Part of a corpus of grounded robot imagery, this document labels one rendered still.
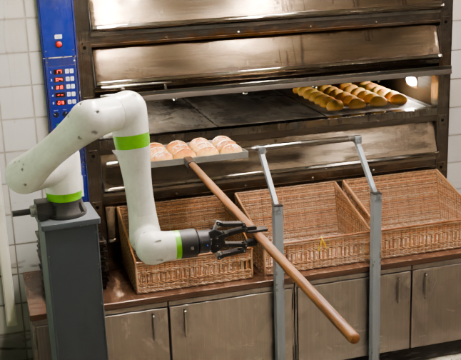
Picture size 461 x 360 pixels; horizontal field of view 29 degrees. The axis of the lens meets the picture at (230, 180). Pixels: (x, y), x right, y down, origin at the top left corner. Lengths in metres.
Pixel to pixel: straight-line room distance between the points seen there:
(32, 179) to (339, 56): 2.07
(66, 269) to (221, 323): 1.16
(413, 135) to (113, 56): 1.66
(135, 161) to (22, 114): 1.48
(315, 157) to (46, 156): 2.05
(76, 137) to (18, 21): 1.52
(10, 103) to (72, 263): 1.26
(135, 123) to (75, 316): 0.81
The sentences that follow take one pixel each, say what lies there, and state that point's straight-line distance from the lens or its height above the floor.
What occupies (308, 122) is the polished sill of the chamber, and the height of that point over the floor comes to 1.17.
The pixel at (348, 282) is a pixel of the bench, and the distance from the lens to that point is 4.31.
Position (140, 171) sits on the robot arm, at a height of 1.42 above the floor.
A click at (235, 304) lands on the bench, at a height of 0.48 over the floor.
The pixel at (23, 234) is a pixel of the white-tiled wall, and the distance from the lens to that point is 4.43.
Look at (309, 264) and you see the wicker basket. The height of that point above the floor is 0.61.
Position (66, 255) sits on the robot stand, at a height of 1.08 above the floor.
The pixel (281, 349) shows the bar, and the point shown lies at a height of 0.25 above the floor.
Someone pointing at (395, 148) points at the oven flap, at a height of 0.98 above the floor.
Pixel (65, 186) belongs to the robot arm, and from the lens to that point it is 3.15.
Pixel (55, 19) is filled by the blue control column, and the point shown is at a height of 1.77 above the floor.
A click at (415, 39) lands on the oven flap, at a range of 4.77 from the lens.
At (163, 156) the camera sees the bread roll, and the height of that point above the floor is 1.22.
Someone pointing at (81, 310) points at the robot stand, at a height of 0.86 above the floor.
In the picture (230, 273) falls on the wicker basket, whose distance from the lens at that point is 4.14.
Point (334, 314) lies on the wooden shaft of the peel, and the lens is 2.35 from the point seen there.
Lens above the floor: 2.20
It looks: 17 degrees down
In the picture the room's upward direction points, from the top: 2 degrees counter-clockwise
